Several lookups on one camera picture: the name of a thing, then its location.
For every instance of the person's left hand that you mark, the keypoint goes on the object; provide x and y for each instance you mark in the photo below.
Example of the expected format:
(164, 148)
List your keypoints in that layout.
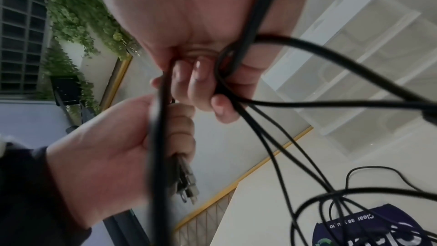
(102, 164)

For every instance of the person's right hand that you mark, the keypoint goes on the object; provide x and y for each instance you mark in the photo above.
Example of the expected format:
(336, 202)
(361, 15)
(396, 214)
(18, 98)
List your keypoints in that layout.
(198, 10)

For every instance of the white plastic drawer organizer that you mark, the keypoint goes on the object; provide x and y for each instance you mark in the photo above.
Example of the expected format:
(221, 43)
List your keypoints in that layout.
(358, 50)

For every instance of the green hanging plant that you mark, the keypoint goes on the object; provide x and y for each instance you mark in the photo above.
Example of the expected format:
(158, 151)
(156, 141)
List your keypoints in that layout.
(75, 10)

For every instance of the dark grid window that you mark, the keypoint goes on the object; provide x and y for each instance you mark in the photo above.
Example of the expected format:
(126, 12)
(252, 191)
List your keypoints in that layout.
(20, 37)

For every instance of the yellow metal lattice fence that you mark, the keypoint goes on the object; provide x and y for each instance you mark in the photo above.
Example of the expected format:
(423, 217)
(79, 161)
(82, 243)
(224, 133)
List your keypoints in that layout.
(259, 166)

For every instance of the round purple sticker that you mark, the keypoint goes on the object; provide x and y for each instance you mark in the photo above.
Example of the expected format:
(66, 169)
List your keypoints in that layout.
(375, 226)

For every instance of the yellow wall trim bar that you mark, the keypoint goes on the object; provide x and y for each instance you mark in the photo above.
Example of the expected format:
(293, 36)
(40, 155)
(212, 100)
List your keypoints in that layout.
(117, 77)

